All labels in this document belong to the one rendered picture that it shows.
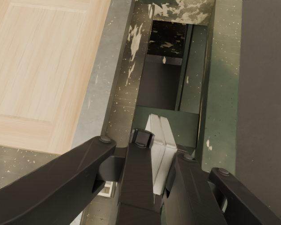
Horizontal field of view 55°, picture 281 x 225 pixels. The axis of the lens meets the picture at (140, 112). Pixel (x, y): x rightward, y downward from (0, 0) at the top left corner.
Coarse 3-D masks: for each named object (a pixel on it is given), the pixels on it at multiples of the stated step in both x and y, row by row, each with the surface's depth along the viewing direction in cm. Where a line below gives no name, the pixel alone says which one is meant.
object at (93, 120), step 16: (112, 0) 63; (128, 0) 63; (112, 16) 62; (128, 16) 62; (112, 32) 60; (112, 48) 58; (96, 64) 57; (112, 64) 57; (96, 80) 56; (112, 80) 56; (96, 96) 54; (112, 96) 57; (80, 112) 53; (96, 112) 53; (80, 128) 52; (96, 128) 52; (80, 224) 46
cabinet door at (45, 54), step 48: (0, 0) 68; (48, 0) 67; (96, 0) 66; (0, 48) 63; (48, 48) 62; (96, 48) 61; (0, 96) 58; (48, 96) 57; (0, 144) 54; (48, 144) 53
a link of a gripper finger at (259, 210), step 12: (216, 168) 14; (216, 180) 13; (228, 180) 13; (228, 192) 12; (240, 192) 12; (228, 204) 12; (240, 204) 11; (252, 204) 11; (264, 204) 11; (228, 216) 12; (240, 216) 11; (252, 216) 10; (264, 216) 10; (276, 216) 11
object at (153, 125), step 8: (152, 120) 19; (152, 128) 17; (160, 128) 18; (160, 136) 16; (152, 144) 15; (160, 144) 15; (152, 152) 15; (160, 152) 15; (152, 160) 15; (152, 168) 15
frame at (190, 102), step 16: (160, 32) 96; (176, 32) 96; (192, 32) 80; (160, 48) 85; (176, 48) 86; (192, 48) 82; (176, 64) 82; (192, 64) 85; (192, 80) 89; (176, 96) 171; (192, 96) 93; (192, 112) 97
